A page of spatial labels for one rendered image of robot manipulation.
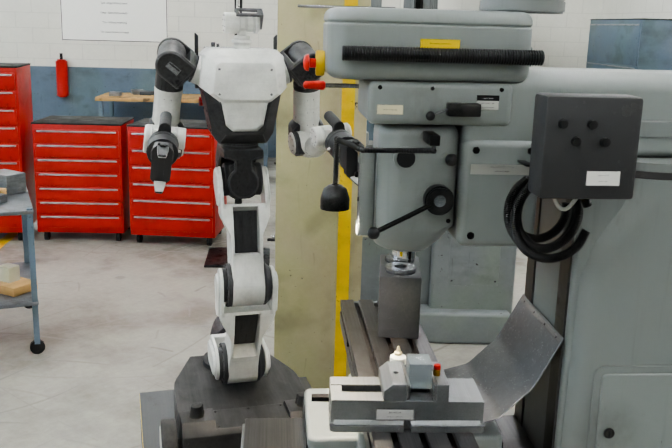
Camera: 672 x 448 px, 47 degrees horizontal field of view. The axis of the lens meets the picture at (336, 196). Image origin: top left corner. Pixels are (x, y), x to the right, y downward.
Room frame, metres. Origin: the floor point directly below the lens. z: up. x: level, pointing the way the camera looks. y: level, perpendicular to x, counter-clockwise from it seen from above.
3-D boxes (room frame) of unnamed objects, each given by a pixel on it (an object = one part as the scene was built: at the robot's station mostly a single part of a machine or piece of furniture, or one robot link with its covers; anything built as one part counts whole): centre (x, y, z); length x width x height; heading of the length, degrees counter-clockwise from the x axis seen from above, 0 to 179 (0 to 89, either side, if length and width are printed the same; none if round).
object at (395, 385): (1.66, -0.15, 1.05); 0.12 x 0.06 x 0.04; 2
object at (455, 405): (1.66, -0.17, 1.02); 0.35 x 0.15 x 0.11; 92
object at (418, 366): (1.66, -0.20, 1.08); 0.06 x 0.05 x 0.06; 2
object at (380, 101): (1.90, -0.22, 1.68); 0.34 x 0.24 x 0.10; 95
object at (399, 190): (1.90, -0.19, 1.47); 0.21 x 0.19 x 0.32; 5
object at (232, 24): (2.53, 0.32, 1.84); 0.10 x 0.07 x 0.09; 106
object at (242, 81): (2.59, 0.33, 1.63); 0.34 x 0.30 x 0.36; 106
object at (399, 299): (2.23, -0.20, 1.06); 0.22 x 0.12 x 0.20; 177
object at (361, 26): (1.90, -0.20, 1.81); 0.47 x 0.26 x 0.16; 95
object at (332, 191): (1.87, 0.00, 1.44); 0.07 x 0.07 x 0.06
